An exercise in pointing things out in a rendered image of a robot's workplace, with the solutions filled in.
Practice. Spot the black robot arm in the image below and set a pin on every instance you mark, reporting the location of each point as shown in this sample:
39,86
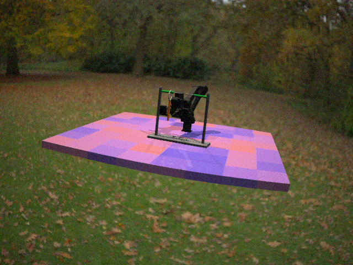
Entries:
189,102

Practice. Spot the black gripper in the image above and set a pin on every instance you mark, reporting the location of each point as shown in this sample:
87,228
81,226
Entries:
174,111

